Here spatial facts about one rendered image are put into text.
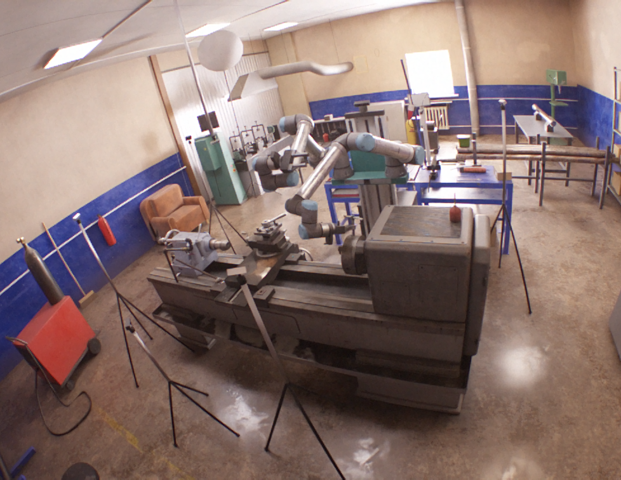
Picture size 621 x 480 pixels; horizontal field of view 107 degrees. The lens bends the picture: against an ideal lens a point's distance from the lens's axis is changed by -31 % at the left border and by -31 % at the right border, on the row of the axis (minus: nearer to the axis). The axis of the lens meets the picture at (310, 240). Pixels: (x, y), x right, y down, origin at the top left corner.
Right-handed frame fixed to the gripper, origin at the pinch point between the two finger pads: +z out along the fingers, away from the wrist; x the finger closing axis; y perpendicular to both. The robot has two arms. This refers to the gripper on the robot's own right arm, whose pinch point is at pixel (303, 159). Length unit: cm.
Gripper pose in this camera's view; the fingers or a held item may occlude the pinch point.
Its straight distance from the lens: 185.3
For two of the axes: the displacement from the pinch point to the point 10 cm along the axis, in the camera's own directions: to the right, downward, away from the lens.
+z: 8.8, 0.4, -4.8
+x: -1.8, 9.5, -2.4
